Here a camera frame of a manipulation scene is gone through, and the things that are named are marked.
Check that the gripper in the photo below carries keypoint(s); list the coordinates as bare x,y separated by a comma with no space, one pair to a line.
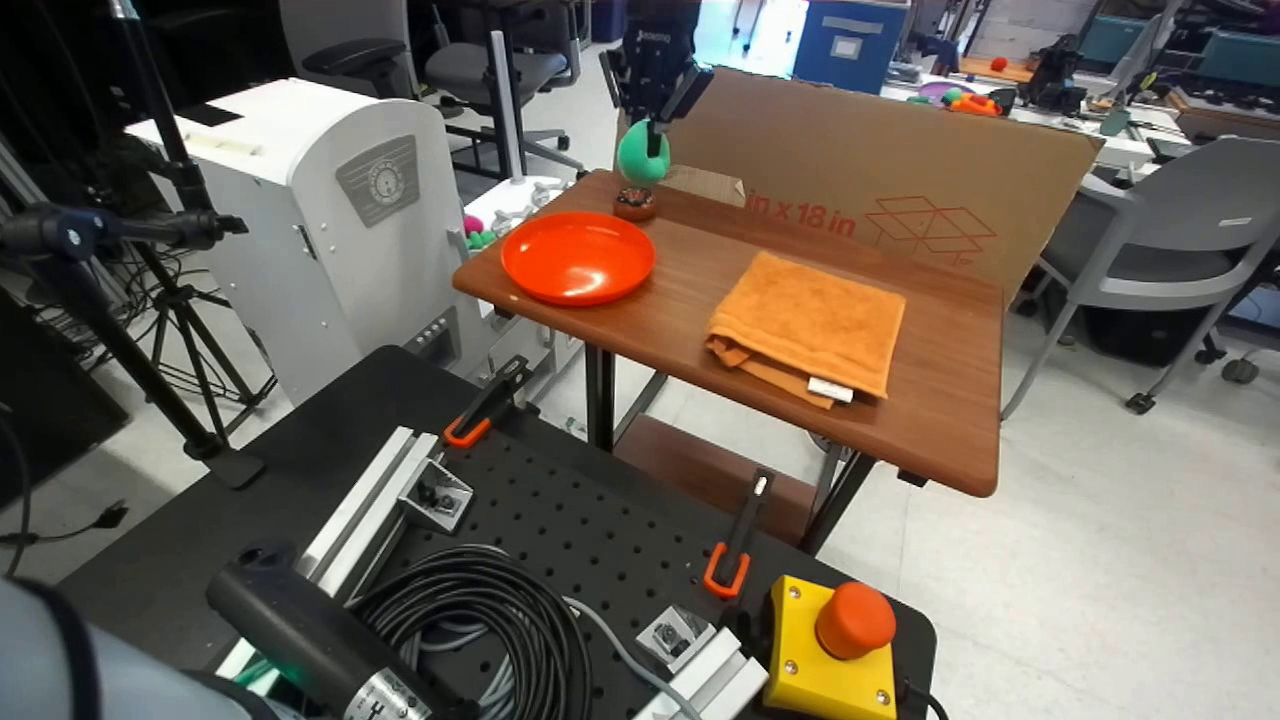
660,45

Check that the green plushy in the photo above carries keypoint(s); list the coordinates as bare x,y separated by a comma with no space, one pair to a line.
636,158

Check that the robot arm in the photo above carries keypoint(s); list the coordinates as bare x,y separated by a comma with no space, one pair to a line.
60,660

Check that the small cardboard piece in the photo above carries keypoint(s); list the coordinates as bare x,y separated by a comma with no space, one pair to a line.
705,185

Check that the small brown toy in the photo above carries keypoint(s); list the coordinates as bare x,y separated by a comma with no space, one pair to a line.
635,204

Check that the black office chair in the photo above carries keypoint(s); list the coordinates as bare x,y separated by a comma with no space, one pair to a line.
480,65

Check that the white tray with toys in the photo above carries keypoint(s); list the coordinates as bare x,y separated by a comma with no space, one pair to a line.
515,205

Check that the red plate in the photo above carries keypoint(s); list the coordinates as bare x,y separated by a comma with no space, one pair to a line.
578,258

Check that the blue bin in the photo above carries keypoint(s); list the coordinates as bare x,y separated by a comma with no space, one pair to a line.
850,40

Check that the large cardboard sheet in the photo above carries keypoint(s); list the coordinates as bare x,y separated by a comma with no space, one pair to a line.
880,170

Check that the orange folded towel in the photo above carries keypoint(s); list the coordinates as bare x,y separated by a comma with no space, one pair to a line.
805,325

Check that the white machine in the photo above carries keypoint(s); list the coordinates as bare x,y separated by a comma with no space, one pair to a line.
330,240

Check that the orange and black clamp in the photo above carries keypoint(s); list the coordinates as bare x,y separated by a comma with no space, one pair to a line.
487,405
738,540

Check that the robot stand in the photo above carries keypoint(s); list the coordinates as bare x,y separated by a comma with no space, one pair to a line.
570,505

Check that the cluttered white table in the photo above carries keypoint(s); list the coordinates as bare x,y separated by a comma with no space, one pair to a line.
1100,120

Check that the grey chair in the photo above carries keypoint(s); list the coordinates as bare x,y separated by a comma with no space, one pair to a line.
1170,250

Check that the yellow emergency stop box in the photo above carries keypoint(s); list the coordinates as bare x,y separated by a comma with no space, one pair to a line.
815,665

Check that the white post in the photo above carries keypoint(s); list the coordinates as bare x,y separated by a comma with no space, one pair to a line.
505,100

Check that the aluminium rail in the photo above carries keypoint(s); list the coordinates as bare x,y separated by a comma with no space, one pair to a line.
365,505
710,675

